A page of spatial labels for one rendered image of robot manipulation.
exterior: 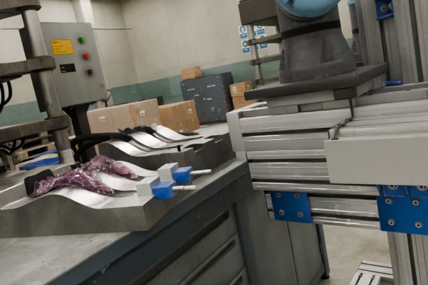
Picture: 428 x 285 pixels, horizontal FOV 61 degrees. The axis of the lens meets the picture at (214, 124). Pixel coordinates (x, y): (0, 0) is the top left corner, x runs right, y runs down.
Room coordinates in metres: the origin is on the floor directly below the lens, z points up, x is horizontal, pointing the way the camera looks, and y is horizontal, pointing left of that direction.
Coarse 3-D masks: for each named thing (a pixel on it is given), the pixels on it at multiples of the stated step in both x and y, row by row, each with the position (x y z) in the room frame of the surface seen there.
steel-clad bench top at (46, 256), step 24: (216, 168) 1.09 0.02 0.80; (192, 192) 0.89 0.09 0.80; (0, 240) 0.82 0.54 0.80; (24, 240) 0.78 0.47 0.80; (48, 240) 0.75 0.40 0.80; (72, 240) 0.73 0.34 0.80; (96, 240) 0.70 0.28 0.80; (0, 264) 0.68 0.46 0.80; (24, 264) 0.65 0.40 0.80; (48, 264) 0.63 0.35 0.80; (72, 264) 0.61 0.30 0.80
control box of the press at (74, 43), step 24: (48, 24) 1.71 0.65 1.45; (72, 24) 1.81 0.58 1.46; (24, 48) 1.75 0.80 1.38; (48, 48) 1.68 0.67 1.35; (72, 48) 1.78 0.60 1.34; (96, 48) 1.89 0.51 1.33; (72, 72) 1.76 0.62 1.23; (96, 72) 1.87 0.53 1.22; (72, 96) 1.73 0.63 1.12; (96, 96) 1.84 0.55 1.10; (72, 120) 1.81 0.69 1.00
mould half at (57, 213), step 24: (48, 168) 1.04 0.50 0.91; (0, 192) 0.84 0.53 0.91; (24, 192) 0.89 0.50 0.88; (72, 192) 0.78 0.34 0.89; (0, 216) 0.82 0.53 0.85; (24, 216) 0.80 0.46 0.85; (48, 216) 0.78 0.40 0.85; (72, 216) 0.76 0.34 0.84; (96, 216) 0.74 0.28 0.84; (120, 216) 0.72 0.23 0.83; (144, 216) 0.70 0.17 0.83
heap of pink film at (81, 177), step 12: (96, 156) 0.95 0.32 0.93; (84, 168) 0.96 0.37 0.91; (96, 168) 0.92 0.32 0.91; (108, 168) 0.92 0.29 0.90; (120, 168) 0.92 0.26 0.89; (48, 180) 0.90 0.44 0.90; (60, 180) 0.83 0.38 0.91; (72, 180) 0.82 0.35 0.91; (84, 180) 0.82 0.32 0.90; (96, 180) 0.83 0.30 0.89; (36, 192) 0.87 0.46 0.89; (96, 192) 0.80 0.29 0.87; (108, 192) 0.81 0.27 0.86
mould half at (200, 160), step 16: (160, 128) 1.36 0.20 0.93; (112, 144) 1.17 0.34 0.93; (128, 144) 1.18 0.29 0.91; (160, 144) 1.22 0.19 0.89; (176, 144) 1.16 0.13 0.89; (208, 144) 1.09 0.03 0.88; (224, 144) 1.15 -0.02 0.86; (128, 160) 1.13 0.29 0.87; (144, 160) 1.09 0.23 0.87; (160, 160) 1.05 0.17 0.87; (176, 160) 1.01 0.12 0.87; (192, 160) 1.01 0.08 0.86; (208, 160) 1.07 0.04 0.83; (224, 160) 1.14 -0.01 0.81
